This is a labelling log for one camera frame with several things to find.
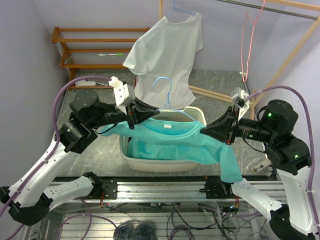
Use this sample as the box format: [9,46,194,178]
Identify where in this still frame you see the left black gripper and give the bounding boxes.
[87,95,160,129]

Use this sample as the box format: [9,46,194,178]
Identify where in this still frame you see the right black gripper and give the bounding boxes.
[200,104,275,144]

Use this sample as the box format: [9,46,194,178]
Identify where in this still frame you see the blue hanger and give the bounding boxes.
[152,76,199,123]
[165,0,197,17]

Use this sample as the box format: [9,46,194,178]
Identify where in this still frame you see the teal t shirt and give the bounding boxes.
[99,118,243,183]

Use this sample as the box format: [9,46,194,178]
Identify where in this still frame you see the pink wire hanger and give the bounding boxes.
[240,0,266,83]

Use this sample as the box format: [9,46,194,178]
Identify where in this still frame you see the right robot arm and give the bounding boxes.
[200,99,319,240]

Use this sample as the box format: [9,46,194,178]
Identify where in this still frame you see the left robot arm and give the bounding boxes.
[0,89,160,226]

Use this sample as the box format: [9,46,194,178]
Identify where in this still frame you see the white t shirt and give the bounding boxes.
[123,12,203,109]

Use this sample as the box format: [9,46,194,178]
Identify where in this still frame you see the blue hanger under white shirt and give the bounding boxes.
[165,0,197,17]

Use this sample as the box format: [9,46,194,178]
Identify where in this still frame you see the cream plastic laundry basket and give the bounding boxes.
[119,106,207,173]

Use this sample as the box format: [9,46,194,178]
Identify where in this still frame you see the green white marker pen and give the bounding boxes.
[98,53,124,57]

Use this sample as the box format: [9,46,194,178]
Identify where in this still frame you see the white box on rack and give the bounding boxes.
[75,79,97,88]

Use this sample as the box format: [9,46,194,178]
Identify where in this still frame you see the wooden shoe rack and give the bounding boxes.
[51,26,150,81]

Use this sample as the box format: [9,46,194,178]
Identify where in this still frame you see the metal hanging rod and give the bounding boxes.
[216,0,318,21]

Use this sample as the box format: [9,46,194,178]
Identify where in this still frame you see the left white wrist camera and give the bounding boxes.
[108,76,136,114]

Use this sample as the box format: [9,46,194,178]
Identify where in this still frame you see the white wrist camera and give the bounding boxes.
[108,76,136,114]
[230,87,250,121]

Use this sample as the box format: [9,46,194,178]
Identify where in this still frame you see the wooden clothes rack frame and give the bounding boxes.
[158,0,320,121]

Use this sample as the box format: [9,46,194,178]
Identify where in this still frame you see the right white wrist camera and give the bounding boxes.
[230,87,250,121]

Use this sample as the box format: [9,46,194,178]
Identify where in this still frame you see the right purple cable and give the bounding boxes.
[246,85,316,231]

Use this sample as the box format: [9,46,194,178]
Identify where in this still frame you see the purple cable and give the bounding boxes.
[0,76,113,240]
[246,85,316,231]

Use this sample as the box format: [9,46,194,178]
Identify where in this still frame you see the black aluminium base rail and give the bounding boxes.
[49,175,251,200]

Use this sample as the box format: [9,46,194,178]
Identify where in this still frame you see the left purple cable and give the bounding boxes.
[0,76,113,240]

